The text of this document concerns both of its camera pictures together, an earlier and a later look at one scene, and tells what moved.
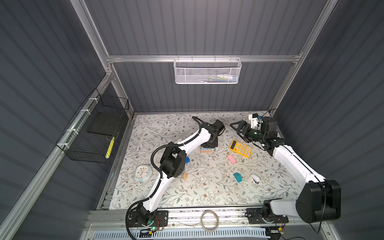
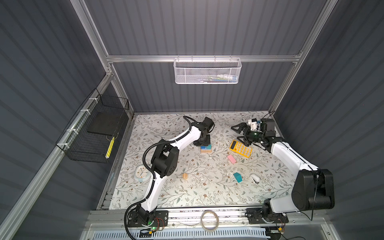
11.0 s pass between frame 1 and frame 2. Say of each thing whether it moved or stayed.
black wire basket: stayed
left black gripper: moved
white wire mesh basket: stayed
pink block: stayed
